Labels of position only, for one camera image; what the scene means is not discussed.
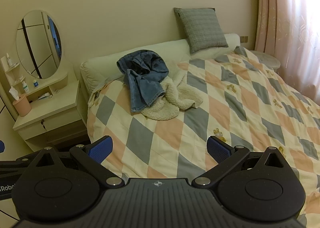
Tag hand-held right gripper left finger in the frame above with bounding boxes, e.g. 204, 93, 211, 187
35, 136, 124, 189

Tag oval mirror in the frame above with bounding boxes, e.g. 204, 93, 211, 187
15, 10, 63, 80

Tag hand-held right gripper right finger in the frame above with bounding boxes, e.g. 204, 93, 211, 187
192, 136, 285, 189

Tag pink tissue holder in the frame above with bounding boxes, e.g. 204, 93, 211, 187
12, 93, 32, 117

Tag pink curtain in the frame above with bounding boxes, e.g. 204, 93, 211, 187
254, 0, 320, 108

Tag white tissue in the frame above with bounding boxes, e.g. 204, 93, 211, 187
9, 87, 21, 101

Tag round white side table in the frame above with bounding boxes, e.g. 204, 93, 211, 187
250, 50, 281, 70

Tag cream fleece garment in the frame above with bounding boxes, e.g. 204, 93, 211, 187
141, 69, 203, 121

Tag blue denim jeans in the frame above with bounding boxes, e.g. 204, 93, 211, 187
117, 50, 170, 113

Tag grey checked pillow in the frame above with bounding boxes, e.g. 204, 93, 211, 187
174, 7, 229, 54

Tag diamond patterned quilt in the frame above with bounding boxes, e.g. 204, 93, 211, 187
87, 46, 320, 218

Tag cream dressing table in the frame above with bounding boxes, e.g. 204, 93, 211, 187
0, 54, 88, 148

